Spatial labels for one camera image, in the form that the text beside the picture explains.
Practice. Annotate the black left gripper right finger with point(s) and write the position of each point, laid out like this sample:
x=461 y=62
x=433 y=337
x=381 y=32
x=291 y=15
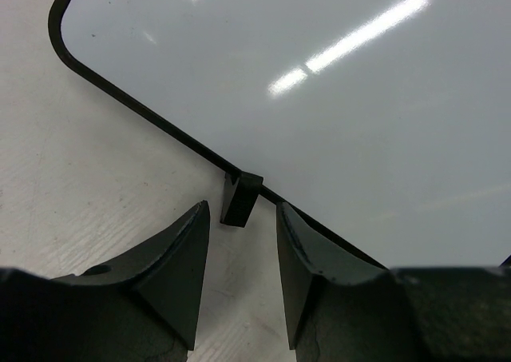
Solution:
x=339 y=307

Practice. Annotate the small black-framed whiteboard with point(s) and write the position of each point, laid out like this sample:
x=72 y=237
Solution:
x=385 y=121

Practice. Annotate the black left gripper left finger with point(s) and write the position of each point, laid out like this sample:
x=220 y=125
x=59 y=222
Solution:
x=142 y=305

